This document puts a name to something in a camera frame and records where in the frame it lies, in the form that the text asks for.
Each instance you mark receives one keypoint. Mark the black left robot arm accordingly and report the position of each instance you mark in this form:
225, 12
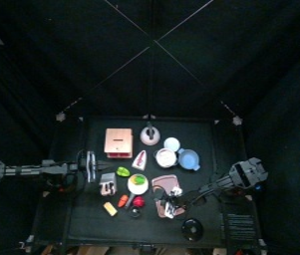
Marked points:
23, 170

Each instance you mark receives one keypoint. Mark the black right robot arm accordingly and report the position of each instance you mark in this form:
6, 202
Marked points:
240, 176

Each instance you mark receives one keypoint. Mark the white bowl with toy food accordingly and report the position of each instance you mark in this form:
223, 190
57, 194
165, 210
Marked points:
138, 184

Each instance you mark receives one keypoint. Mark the pink cutting board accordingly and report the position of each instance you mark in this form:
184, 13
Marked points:
165, 182

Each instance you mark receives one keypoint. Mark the green leaf toy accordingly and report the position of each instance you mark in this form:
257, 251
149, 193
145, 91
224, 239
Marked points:
122, 171

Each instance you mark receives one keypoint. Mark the grey toy knife block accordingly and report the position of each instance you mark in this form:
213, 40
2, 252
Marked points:
108, 183

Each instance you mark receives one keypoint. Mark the red toy fruit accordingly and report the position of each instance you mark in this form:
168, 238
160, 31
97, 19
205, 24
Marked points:
138, 201

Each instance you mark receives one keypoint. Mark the small black cup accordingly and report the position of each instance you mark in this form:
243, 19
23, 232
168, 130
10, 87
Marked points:
134, 211

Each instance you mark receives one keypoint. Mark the pink square box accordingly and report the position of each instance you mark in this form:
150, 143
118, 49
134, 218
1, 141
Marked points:
118, 142

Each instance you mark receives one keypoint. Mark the orange toy carrot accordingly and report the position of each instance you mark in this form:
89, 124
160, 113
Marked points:
122, 201

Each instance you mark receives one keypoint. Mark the black round lid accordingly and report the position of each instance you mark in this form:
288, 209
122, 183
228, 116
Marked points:
192, 229

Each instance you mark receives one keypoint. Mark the white toy pot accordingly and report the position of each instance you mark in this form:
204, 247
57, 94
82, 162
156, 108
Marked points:
165, 158

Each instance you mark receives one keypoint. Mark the yellow toy cheese block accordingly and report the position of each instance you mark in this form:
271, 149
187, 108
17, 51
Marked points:
110, 209

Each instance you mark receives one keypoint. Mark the blue toy pot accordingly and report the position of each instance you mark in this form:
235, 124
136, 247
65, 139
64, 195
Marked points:
189, 159

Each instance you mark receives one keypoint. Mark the white round lid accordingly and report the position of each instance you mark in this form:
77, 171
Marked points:
172, 144

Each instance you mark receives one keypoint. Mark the black printed label sheet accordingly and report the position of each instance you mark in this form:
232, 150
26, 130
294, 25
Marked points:
240, 229

